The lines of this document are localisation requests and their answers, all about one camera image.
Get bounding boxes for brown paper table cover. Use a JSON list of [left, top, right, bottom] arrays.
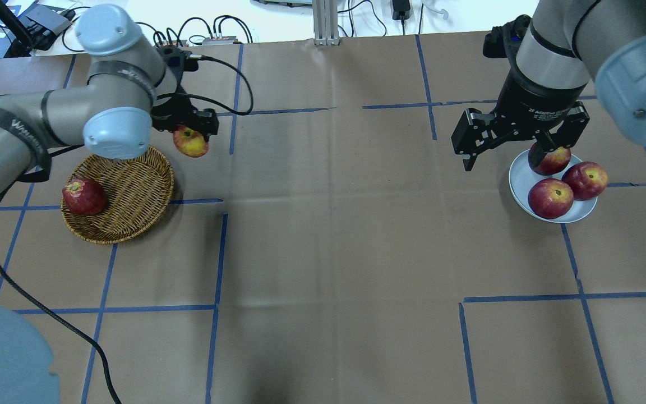
[[0, 33, 646, 403]]

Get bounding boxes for red apple plate front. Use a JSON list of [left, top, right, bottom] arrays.
[[561, 161, 608, 201]]

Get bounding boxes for yellow red apple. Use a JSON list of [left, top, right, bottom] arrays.
[[172, 125, 209, 158]]

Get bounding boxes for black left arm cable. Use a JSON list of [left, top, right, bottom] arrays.
[[0, 180, 123, 404]]

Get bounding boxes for red apple plate back right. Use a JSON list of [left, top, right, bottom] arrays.
[[528, 143, 572, 176]]

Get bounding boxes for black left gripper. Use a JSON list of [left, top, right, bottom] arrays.
[[151, 46, 219, 141]]

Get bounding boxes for dark red apple in basket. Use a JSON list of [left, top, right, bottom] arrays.
[[62, 177, 108, 217]]

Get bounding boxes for black power adapter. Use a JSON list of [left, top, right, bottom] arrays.
[[390, 0, 412, 21]]

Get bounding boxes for red apple plate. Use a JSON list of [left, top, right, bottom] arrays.
[[528, 143, 572, 176], [528, 177, 574, 220], [561, 161, 608, 201]]

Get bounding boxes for aluminium frame post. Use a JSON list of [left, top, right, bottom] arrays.
[[312, 0, 340, 46]]

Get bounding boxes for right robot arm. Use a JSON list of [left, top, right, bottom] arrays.
[[451, 1, 646, 171]]

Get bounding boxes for light blue plate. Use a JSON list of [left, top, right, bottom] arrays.
[[508, 150, 599, 223]]

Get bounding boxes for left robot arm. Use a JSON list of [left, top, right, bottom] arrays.
[[0, 3, 218, 192]]

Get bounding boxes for woven wicker basket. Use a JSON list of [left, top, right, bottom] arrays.
[[61, 146, 174, 245]]

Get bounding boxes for red apple plate back left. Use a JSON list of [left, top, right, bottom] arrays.
[[528, 177, 574, 220]]

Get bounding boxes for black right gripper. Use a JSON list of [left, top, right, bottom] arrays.
[[451, 16, 590, 172]]

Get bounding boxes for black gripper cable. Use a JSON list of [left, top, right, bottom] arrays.
[[158, 53, 255, 117]]

